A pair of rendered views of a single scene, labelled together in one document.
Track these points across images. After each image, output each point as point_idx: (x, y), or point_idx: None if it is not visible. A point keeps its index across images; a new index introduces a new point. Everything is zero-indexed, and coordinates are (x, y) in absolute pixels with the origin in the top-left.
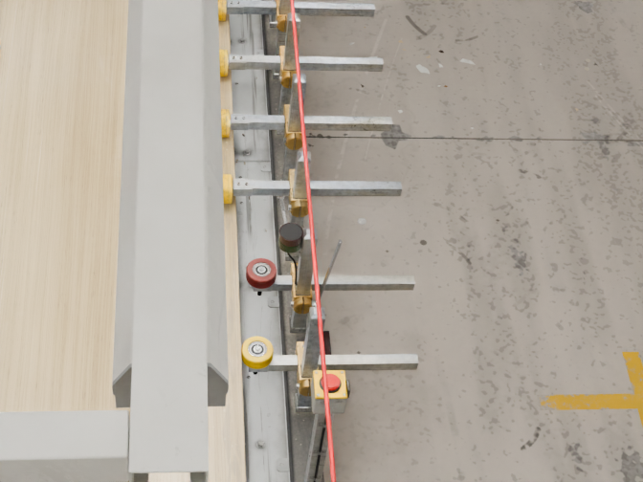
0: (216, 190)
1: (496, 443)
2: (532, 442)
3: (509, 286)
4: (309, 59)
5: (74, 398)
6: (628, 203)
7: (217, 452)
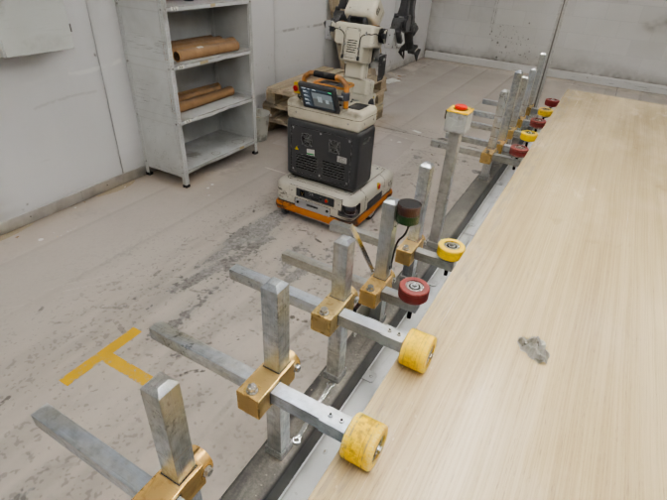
0: None
1: (214, 382)
2: (194, 370)
3: (57, 483)
4: (129, 473)
5: (616, 274)
6: None
7: (507, 217)
